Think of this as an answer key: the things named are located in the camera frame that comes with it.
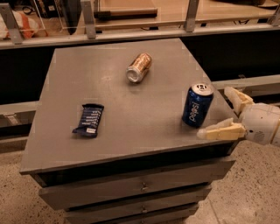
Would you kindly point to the wooden shelf board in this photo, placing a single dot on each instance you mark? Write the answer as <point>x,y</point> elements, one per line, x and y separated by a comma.
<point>173,12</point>

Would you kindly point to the gold soda can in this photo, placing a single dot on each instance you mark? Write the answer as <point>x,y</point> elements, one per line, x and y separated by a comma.
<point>140,66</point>

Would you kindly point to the dark blue snack bar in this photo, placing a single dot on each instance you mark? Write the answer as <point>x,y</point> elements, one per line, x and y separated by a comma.
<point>90,120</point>

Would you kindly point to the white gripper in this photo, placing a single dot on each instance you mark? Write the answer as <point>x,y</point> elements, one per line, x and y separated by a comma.
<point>259,122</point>

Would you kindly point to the grey drawer cabinet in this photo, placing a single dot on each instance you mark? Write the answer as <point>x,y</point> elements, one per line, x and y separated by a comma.
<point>145,166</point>

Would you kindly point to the blue pepsi can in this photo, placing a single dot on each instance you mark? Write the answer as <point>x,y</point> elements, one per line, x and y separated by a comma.
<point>197,103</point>

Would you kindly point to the grey metal railing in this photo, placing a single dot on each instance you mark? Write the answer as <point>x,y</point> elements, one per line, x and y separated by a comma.
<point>85,31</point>

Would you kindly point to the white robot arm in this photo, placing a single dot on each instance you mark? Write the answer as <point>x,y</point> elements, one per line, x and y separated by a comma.
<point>258,122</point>

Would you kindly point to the dark long bar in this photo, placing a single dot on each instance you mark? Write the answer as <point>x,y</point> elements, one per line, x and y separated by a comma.
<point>105,15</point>

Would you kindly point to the orange white bag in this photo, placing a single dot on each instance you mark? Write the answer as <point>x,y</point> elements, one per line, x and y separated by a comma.
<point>28,27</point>

